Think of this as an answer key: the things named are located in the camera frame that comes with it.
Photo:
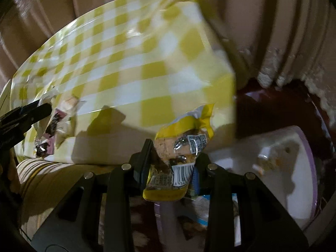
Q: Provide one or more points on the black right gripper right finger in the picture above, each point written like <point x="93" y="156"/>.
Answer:
<point x="213" y="181"/>

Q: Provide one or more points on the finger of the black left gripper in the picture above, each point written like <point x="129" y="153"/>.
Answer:
<point x="15" y="123"/>

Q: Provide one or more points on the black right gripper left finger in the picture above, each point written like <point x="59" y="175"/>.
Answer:
<point x="125" y="181"/>

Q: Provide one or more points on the yellow barcode snack packet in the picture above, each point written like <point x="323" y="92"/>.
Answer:
<point x="177" y="145"/>

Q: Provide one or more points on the pink black snack packet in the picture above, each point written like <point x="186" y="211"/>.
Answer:
<point x="53" y="130"/>

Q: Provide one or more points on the white purple-rimmed storage box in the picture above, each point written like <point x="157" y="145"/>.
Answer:
<point x="275" y="180"/>

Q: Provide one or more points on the yellow checkered tablecloth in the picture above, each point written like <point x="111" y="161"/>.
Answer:
<point x="134" y="65"/>

